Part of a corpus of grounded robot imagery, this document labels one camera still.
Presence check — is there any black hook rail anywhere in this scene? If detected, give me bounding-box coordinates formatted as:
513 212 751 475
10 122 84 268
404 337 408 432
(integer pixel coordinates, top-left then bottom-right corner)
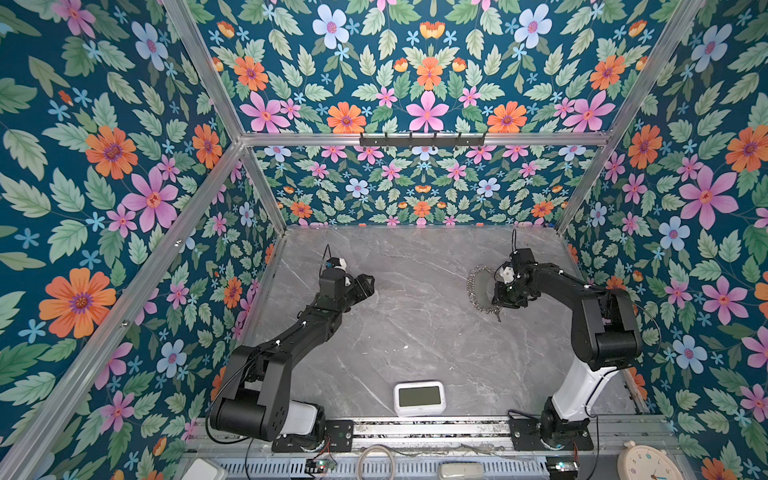
358 132 487 149

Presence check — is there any white digital timer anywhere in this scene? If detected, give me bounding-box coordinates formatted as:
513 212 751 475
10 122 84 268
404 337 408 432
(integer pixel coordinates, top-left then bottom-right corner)
393 380 447 417

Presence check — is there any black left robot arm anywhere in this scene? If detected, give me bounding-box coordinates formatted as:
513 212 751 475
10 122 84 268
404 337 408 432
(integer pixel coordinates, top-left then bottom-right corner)
207 257 375 442

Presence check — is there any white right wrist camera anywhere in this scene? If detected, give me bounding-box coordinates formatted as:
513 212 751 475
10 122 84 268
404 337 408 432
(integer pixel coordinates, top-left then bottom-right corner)
499 266 516 284

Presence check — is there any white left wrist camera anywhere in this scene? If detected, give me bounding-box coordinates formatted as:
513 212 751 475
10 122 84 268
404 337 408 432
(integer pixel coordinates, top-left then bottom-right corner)
325 257 347 272

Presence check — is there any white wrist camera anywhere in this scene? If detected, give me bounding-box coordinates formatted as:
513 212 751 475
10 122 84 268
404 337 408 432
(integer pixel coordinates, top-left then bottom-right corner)
325 257 347 272
499 266 516 284

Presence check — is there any aluminium frame post back right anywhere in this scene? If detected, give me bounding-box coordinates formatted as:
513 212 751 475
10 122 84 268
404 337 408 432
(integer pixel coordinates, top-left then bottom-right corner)
556 0 706 237

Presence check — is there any white analog clock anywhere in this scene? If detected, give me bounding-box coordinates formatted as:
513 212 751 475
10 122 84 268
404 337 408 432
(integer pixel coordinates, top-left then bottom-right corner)
617 441 684 480

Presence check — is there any aluminium frame post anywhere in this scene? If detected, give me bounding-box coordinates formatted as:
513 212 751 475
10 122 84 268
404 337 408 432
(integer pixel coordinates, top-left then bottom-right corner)
164 0 287 239
556 0 706 237

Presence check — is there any steel key holder plate with rings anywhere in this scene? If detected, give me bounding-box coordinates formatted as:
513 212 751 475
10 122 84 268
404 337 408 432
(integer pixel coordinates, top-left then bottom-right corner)
466 265 501 322

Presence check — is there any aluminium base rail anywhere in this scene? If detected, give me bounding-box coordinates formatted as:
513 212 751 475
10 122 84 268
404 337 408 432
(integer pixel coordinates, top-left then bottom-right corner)
191 414 682 456

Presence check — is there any coiled white cable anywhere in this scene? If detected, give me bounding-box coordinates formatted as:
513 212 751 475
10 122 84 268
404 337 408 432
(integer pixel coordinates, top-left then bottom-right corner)
356 445 397 480

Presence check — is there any aluminium frame post back left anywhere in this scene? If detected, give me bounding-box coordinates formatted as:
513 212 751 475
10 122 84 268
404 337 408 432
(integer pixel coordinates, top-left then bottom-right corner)
164 0 287 239

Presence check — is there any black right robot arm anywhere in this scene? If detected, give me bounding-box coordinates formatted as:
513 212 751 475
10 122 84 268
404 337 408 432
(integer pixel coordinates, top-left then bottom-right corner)
491 247 642 448

